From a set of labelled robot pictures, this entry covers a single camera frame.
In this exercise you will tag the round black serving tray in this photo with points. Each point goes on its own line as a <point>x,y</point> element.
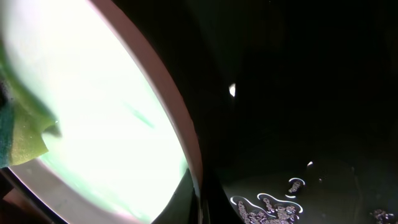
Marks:
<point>294,102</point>

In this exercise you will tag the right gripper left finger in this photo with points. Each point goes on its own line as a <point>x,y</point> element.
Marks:
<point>183,206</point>

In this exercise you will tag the white plate with green stain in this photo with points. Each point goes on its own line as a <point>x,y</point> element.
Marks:
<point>127,136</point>

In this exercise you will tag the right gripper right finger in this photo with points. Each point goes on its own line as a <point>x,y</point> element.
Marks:
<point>219,209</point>

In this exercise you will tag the green yellow scrub sponge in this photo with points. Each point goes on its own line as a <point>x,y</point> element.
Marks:
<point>24,119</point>

